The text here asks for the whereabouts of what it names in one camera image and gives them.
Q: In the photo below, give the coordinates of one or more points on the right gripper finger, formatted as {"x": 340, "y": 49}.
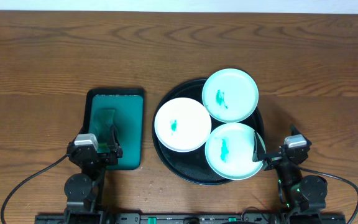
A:
{"x": 259, "y": 148}
{"x": 294, "y": 131}

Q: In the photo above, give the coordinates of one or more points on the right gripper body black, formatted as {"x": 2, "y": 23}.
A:
{"x": 278, "y": 156}

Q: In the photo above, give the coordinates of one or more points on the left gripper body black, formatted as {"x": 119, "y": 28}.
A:
{"x": 103, "y": 154}

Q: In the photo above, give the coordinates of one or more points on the green yellow sponge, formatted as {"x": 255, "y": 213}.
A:
{"x": 100, "y": 126}

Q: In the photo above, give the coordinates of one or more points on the mint plate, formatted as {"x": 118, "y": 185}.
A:
{"x": 229, "y": 151}
{"x": 230, "y": 95}

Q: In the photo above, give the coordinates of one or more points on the white plate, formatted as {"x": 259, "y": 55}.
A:
{"x": 182, "y": 124}

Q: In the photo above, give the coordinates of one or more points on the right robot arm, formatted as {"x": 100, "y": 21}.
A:
{"x": 303, "y": 195}

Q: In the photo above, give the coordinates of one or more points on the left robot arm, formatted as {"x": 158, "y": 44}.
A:
{"x": 84, "y": 190}

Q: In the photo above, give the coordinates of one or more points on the rectangular black green tray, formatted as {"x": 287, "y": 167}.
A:
{"x": 128, "y": 120}

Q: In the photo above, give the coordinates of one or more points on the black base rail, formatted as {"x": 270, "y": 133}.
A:
{"x": 135, "y": 218}

